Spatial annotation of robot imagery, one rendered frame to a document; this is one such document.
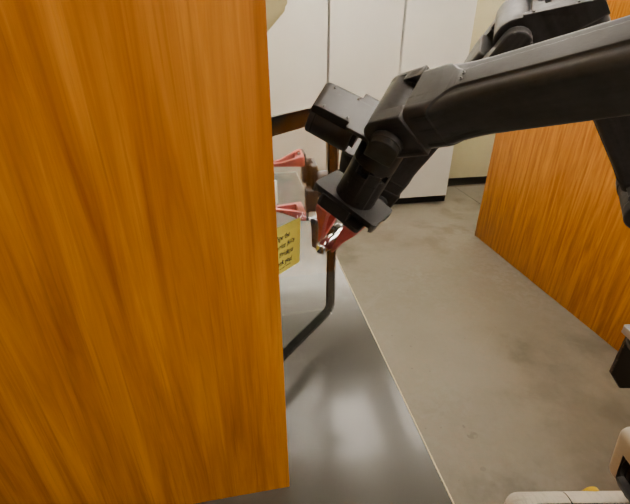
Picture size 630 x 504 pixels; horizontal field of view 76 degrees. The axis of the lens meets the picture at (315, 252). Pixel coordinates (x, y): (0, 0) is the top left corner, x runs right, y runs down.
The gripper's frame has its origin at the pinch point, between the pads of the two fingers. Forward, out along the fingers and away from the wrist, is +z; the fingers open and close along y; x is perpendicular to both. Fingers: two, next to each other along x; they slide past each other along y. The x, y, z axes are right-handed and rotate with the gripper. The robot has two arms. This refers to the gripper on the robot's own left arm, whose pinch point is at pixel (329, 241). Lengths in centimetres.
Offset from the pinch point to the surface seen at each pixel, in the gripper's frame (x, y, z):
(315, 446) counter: -15.0, 17.5, 20.2
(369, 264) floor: 190, -11, 143
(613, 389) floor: 142, 123, 75
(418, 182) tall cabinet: 324, -30, 129
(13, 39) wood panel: -32.4, -17.5, -22.5
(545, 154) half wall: 242, 35, 28
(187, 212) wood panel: -26.4, -5.6, -13.8
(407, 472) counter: -11.7, 29.2, 14.5
